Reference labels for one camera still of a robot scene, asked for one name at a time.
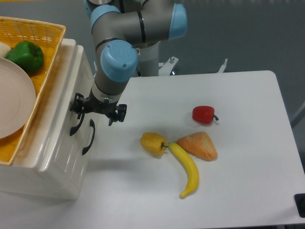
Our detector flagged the red toy bell pepper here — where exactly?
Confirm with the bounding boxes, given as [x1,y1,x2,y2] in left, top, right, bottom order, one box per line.
[192,105,219,124]

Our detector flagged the white toy vegetable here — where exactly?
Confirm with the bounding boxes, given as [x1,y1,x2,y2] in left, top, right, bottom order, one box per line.
[0,42,11,58]

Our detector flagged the yellow woven basket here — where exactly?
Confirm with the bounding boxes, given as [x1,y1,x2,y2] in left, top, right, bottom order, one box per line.
[0,16,66,166]

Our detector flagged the green toy bell pepper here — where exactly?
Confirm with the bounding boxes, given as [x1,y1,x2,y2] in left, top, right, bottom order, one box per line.
[5,41,44,73]

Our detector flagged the orange toy bread wedge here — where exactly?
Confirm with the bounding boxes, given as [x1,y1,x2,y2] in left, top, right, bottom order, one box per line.
[177,132,218,161]

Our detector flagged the black drawer handle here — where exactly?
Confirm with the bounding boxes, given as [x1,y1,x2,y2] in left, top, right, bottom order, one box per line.
[70,113,85,136]
[81,119,96,156]

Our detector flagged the yellow toy bell pepper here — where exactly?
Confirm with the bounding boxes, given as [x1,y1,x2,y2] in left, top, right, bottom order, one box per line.
[140,132,168,157]

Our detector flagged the white drawer cabinet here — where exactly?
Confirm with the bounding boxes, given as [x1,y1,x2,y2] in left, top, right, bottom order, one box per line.
[0,39,91,199]

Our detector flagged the black bottom drawer handle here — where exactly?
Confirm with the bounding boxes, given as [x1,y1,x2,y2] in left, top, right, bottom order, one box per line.
[81,119,96,156]

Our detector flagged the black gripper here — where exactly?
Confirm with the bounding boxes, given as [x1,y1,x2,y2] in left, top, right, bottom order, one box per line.
[70,93,127,126]

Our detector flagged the yellow toy banana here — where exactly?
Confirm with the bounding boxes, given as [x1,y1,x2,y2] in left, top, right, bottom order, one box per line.
[168,142,199,199]

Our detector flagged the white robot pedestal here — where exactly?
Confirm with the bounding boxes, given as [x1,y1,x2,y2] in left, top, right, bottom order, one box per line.
[135,42,160,62]

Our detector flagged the black top drawer handle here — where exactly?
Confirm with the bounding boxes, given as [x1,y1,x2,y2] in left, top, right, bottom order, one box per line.
[70,113,85,136]

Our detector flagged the pink plate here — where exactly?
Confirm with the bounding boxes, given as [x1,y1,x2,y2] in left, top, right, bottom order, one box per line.
[0,58,36,138]

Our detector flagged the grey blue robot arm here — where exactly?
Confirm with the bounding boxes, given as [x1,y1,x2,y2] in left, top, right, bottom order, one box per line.
[70,0,188,123]

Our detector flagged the black object at table edge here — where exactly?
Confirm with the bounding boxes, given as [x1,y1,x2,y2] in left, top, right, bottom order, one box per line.
[294,193,305,218]

